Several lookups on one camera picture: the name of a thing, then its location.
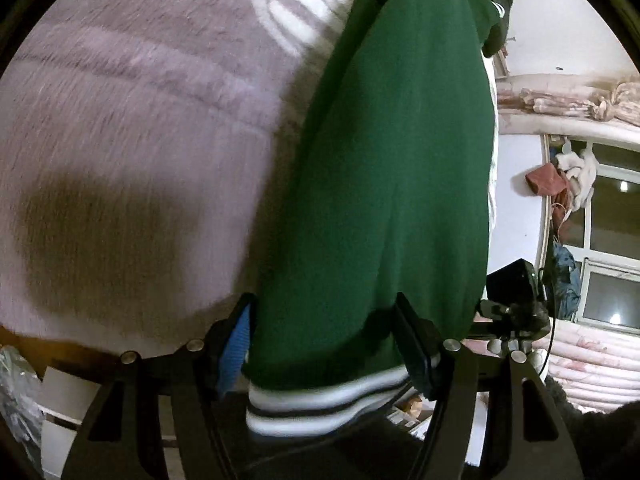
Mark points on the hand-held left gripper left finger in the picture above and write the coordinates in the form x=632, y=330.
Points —
x=235, y=355

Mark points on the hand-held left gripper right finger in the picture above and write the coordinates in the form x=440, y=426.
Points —
x=420, y=365

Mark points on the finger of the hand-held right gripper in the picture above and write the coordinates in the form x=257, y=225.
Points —
x=500, y=332

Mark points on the green white varsity jacket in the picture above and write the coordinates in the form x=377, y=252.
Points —
x=390, y=185

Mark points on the person's right forearm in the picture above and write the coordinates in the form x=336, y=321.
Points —
x=600, y=445

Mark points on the white bay window ledge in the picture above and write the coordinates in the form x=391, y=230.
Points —
x=520, y=230

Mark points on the blue garment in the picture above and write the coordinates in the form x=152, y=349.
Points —
x=567, y=280

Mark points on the pink floral bedding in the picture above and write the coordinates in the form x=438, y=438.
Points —
x=590, y=360

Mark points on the red garment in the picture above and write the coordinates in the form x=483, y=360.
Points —
x=545, y=180

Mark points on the bay window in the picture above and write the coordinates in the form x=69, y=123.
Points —
x=612, y=240

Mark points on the white plush toy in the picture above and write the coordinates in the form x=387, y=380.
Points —
x=580, y=170

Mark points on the pink floral curtain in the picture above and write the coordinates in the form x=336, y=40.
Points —
x=550, y=102

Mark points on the clear plastic bag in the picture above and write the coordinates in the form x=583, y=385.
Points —
x=17, y=390

